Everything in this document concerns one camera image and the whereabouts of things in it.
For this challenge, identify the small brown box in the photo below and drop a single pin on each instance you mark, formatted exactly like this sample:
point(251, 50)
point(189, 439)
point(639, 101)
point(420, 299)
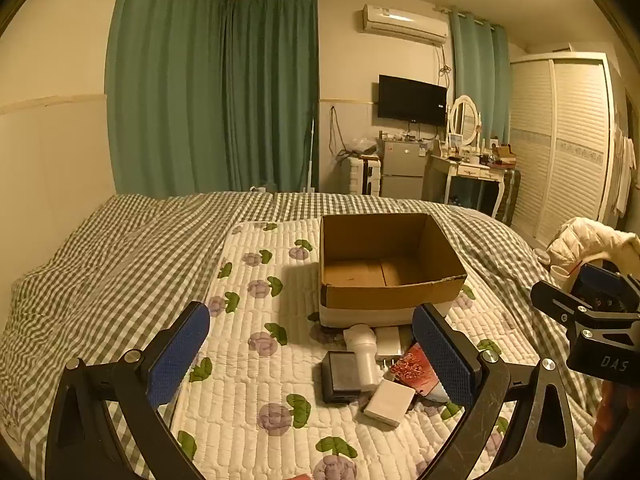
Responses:
point(504, 152)

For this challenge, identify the white oval vanity mirror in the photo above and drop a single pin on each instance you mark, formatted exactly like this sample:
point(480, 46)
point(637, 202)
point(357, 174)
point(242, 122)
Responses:
point(464, 117)

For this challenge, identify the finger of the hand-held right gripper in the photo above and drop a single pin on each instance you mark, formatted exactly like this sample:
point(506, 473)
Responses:
point(602, 275)
point(555, 297)

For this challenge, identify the white suitcase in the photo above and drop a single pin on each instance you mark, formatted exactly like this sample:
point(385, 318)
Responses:
point(362, 175)

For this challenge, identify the small black box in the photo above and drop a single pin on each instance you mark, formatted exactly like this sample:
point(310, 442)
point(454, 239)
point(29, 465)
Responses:
point(341, 377)

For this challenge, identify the dark suitcase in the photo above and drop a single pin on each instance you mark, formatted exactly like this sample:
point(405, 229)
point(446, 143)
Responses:
point(510, 195)

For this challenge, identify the quilted floral mat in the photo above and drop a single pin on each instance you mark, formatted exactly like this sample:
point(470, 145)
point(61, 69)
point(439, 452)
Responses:
point(260, 320)

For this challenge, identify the white puffer jacket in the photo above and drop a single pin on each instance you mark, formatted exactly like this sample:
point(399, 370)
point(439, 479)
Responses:
point(585, 242)

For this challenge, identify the white cup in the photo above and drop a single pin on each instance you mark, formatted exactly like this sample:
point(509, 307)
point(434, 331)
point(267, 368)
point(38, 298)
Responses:
point(560, 275)

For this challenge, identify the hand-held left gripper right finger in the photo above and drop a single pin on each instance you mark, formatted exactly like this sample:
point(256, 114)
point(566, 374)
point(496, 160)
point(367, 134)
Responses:
point(445, 355)

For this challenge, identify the dark green curtain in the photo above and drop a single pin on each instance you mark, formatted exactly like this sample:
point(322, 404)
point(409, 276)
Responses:
point(165, 85)
point(272, 95)

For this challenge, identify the clear plastic bag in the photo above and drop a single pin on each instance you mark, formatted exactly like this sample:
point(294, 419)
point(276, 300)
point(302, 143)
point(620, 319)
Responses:
point(362, 146)

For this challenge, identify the white kettle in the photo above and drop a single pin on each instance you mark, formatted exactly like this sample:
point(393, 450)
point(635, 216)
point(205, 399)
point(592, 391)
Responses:
point(259, 189)

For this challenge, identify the person's right hand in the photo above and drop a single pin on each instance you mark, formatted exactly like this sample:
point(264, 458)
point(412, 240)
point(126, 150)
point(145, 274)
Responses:
point(607, 410)

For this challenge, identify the red patterned packet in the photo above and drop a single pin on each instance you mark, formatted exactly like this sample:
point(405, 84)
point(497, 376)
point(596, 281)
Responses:
point(415, 367)

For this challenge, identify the white box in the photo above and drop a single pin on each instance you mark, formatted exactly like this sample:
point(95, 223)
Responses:
point(390, 402)

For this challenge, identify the light teal curtain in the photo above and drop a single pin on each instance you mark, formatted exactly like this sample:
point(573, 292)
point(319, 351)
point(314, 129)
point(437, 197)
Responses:
point(475, 70)

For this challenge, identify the white plastic bottle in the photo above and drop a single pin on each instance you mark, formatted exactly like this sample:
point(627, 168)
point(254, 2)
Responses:
point(365, 360)

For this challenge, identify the white dressing table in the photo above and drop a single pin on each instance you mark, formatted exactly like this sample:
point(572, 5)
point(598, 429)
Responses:
point(470, 170)

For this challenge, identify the hanging white clothes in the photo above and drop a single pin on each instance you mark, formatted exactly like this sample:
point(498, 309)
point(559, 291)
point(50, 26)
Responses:
point(625, 170)

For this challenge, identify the white mop pole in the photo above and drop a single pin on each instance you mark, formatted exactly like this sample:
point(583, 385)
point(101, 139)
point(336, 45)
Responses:
point(311, 160)

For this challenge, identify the grey small fridge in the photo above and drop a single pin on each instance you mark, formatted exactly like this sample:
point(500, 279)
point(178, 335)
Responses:
point(402, 165)

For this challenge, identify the white air conditioner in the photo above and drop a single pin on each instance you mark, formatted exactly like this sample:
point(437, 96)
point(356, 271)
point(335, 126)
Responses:
point(402, 22)

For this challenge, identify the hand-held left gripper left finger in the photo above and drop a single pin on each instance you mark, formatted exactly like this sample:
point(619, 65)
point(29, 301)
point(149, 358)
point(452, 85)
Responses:
point(175, 355)

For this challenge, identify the cardboard box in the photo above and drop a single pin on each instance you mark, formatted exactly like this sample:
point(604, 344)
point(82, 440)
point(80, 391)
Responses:
point(442, 245)

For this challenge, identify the black wall television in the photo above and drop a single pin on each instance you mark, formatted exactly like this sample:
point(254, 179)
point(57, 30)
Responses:
point(410, 100)

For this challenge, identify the white louvred wardrobe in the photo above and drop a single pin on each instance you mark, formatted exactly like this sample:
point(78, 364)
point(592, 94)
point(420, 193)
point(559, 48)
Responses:
point(565, 145)

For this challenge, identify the white power adapter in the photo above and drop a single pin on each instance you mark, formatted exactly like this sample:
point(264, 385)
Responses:
point(388, 342)

